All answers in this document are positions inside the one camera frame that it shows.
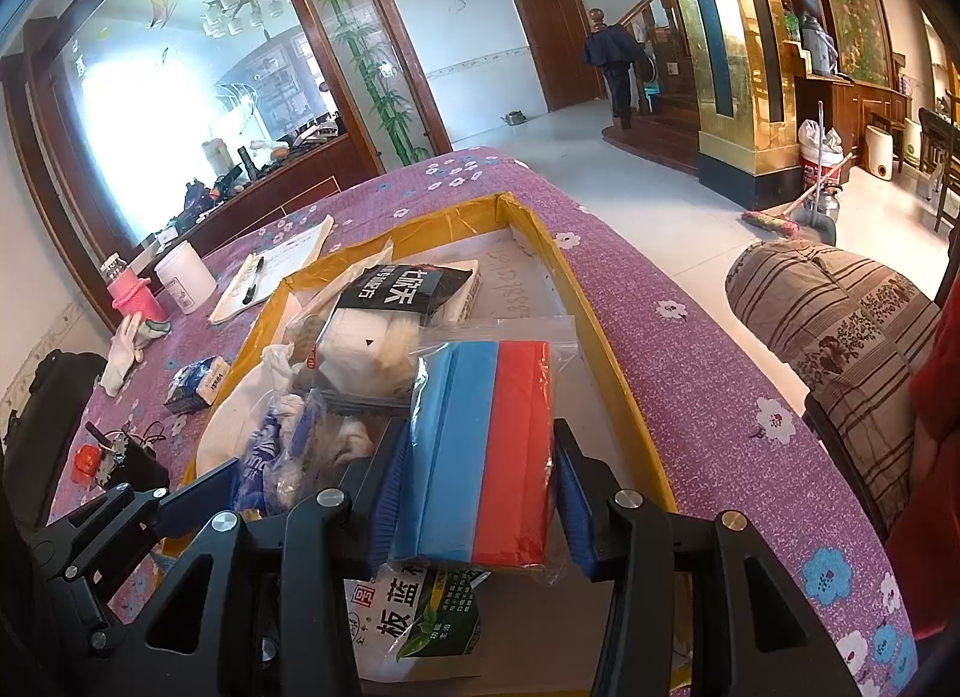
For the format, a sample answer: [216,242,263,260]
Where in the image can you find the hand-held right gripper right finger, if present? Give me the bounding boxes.
[551,418,863,697]

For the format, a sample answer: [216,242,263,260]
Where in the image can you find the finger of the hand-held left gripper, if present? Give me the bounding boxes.
[30,457,241,587]

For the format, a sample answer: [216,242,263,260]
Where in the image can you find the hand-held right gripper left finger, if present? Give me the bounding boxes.
[120,418,412,697]

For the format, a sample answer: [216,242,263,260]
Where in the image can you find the blue red sponge pack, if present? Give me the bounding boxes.
[390,318,582,585]

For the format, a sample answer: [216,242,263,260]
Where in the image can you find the black packet with white contents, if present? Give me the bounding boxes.
[309,260,482,402]

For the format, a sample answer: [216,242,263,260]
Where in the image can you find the yellow cardboard tray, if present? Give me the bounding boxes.
[154,193,680,697]

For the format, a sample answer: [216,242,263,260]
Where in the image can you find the black cylindrical motor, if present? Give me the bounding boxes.
[71,423,172,518]

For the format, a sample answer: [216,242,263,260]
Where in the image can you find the blue printed plastic bag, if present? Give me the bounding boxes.
[232,389,391,518]

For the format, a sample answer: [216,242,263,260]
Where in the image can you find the white plastic bag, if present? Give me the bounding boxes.
[196,341,308,488]

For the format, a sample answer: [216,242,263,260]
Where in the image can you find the green and white packet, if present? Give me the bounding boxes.
[352,558,492,683]

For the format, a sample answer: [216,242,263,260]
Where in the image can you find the blue tissue pack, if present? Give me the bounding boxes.
[163,356,230,414]

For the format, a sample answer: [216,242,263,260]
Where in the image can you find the small orange-red object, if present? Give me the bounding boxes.
[73,444,104,489]

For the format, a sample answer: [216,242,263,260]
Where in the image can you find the white glove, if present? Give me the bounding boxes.
[99,313,172,398]

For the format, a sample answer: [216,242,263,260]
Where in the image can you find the black bag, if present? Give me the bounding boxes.
[0,348,110,533]

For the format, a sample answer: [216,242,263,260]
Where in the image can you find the purple floral tablecloth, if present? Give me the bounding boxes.
[45,146,920,697]

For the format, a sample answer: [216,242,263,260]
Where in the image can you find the pink knit-sleeved bottle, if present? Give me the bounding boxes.
[101,254,167,327]

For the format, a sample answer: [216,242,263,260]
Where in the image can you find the white plastic jar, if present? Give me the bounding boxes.
[154,245,218,314]

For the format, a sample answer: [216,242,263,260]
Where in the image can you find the white paper sheets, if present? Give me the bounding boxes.
[208,215,336,325]

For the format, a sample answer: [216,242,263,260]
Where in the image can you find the wooden sideboard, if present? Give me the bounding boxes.
[135,131,376,256]

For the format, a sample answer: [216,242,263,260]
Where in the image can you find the striped brown cushion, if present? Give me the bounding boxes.
[724,239,942,540]

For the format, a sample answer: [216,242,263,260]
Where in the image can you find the broom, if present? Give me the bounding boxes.
[741,151,856,239]

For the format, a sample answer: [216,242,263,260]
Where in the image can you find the person's red jacket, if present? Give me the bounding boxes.
[885,292,960,642]

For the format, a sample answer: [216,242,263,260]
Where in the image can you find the wooden staircase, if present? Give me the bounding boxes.
[600,0,706,177]

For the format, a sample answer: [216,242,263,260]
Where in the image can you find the white bag in red bucket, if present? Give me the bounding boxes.
[796,118,848,196]

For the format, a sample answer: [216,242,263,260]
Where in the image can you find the gold pillar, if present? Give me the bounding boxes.
[649,0,807,211]

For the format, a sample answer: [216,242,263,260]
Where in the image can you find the wooden door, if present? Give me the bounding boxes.
[504,0,610,113]

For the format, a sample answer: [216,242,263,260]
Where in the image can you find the wooden cabinet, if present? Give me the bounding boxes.
[780,37,912,173]

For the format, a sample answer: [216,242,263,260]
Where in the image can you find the wooden chair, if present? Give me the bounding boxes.
[919,89,960,233]

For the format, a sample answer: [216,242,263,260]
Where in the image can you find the grey thermos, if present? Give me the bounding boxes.
[799,13,833,76]

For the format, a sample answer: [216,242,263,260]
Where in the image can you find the dark jacket on post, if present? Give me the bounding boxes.
[581,7,647,132]

